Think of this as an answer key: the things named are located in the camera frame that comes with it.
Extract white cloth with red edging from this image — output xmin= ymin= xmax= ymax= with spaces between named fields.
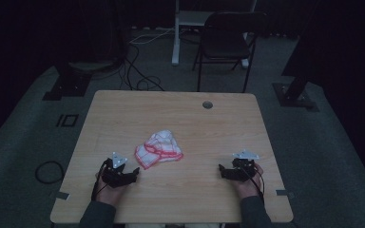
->
xmin=134 ymin=129 xmax=184 ymax=171

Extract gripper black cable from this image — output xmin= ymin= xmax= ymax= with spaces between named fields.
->
xmin=90 ymin=161 xmax=109 ymax=202
xmin=248 ymin=166 xmax=266 ymax=204

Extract black stand base plate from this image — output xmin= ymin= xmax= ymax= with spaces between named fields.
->
xmin=272 ymin=75 xmax=320 ymax=113
xmin=42 ymin=62 xmax=93 ymax=102

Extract black folding chair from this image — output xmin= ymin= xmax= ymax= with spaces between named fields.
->
xmin=192 ymin=11 xmax=269 ymax=94

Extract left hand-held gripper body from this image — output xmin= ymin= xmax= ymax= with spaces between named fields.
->
xmin=100 ymin=151 xmax=138 ymax=190

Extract white floor cable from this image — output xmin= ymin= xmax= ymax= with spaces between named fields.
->
xmin=128 ymin=28 xmax=176 ymax=46

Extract black coiled floor cable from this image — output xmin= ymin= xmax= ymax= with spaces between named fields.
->
xmin=34 ymin=160 xmax=67 ymax=185

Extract white desk frame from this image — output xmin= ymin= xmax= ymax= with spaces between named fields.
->
xmin=171 ymin=0 xmax=259 ymax=69

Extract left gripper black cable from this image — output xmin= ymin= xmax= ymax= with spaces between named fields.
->
xmin=90 ymin=161 xmax=109 ymax=202

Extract round grey stand base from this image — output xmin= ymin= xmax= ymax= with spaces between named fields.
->
xmin=67 ymin=60 xmax=116 ymax=72

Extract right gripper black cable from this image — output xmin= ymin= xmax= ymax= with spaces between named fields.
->
xmin=248 ymin=166 xmax=266 ymax=204

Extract grey tape piece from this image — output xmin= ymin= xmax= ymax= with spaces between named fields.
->
xmin=54 ymin=190 xmax=71 ymax=201
xmin=275 ymin=188 xmax=296 ymax=200

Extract black tangled floor cables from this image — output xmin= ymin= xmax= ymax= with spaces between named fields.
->
xmin=119 ymin=43 xmax=165 ymax=92

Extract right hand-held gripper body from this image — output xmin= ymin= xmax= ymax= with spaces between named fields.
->
xmin=226 ymin=149 xmax=261 ymax=182

